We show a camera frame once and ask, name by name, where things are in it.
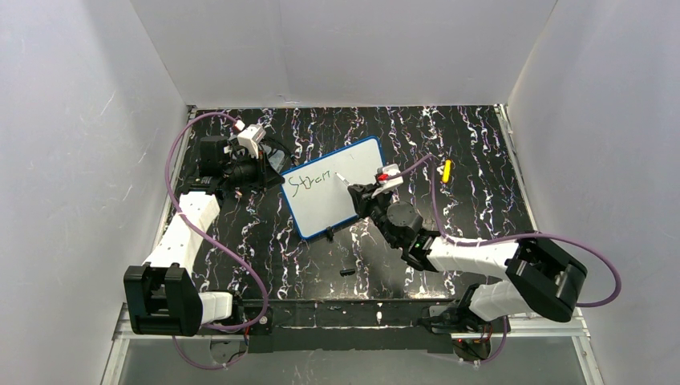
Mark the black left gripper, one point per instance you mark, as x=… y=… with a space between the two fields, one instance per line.
x=266 y=168

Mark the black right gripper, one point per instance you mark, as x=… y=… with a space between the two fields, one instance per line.
x=364 y=197

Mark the white marker pen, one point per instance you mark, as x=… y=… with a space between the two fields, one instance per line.
x=342 y=179

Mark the blue framed whiteboard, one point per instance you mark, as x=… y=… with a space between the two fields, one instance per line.
x=317 y=199

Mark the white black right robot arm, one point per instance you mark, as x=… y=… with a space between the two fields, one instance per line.
x=534 y=273

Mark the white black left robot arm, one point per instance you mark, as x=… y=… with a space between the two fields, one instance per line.
x=161 y=296

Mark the clear plastic parts box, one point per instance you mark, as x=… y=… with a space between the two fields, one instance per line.
x=279 y=156

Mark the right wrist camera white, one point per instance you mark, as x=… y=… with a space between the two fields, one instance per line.
x=388 y=178

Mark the yellow handled screwdriver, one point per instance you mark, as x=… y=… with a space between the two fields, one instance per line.
x=446 y=171

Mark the aluminium frame rail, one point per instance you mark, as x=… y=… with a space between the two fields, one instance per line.
x=353 y=342

